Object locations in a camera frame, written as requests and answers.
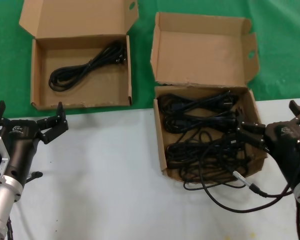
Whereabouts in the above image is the black power cord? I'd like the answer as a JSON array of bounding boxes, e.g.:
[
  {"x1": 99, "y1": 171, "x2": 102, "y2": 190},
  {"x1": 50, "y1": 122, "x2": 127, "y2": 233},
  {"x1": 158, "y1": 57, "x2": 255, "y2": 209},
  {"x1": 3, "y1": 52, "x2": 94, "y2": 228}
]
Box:
[
  {"x1": 156, "y1": 90, "x2": 241, "y2": 136},
  {"x1": 48, "y1": 41, "x2": 127, "y2": 91},
  {"x1": 166, "y1": 132, "x2": 241, "y2": 176}
]

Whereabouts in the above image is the cardboard box with intact lid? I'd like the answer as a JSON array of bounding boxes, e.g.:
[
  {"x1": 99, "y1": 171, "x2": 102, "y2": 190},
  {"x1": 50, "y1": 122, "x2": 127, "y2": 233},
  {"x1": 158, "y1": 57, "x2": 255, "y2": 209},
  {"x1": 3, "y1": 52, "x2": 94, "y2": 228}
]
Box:
[{"x1": 18, "y1": 0, "x2": 140, "y2": 111}]

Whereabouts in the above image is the silver left camera bracket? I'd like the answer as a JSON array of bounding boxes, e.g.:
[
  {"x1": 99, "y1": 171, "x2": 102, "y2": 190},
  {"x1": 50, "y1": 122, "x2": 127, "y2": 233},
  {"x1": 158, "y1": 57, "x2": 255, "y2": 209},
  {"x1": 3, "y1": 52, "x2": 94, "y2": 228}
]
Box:
[{"x1": 0, "y1": 136, "x2": 11, "y2": 187}]

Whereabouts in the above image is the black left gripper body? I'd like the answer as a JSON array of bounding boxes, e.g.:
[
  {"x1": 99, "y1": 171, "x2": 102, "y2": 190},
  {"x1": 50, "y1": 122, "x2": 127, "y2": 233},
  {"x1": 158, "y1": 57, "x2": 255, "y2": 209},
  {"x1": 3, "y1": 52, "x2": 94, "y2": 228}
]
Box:
[{"x1": 1, "y1": 119, "x2": 43, "y2": 187}]

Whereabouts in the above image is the cardboard box with torn lid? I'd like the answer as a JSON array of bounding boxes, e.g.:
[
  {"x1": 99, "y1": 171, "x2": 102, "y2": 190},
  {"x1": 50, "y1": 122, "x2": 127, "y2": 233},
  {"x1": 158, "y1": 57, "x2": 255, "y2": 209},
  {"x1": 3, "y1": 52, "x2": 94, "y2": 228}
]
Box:
[{"x1": 149, "y1": 11, "x2": 268, "y2": 185}]

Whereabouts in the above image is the black left wrist connector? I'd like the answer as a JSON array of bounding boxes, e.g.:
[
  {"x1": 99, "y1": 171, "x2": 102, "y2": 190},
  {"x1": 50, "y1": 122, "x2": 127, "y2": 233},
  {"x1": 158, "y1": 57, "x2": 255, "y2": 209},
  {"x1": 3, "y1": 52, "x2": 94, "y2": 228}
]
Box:
[{"x1": 24, "y1": 171, "x2": 43, "y2": 186}]

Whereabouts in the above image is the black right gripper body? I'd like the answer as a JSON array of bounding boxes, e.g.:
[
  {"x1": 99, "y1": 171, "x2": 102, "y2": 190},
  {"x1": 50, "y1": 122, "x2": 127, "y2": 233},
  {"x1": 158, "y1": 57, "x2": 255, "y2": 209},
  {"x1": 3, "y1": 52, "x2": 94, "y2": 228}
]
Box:
[{"x1": 263, "y1": 120, "x2": 300, "y2": 193}]

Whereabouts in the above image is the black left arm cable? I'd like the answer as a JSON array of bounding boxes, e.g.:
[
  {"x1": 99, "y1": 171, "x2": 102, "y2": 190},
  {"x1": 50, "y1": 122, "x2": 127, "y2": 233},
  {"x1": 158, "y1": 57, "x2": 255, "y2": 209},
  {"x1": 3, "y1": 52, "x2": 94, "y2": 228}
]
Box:
[{"x1": 5, "y1": 216, "x2": 15, "y2": 240}]

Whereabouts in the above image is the pile of black cables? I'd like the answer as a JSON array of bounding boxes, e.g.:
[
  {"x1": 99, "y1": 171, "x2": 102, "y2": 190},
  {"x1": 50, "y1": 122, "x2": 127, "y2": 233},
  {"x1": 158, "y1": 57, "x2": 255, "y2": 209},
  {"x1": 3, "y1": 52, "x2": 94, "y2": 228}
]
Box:
[{"x1": 182, "y1": 169, "x2": 295, "y2": 214}]

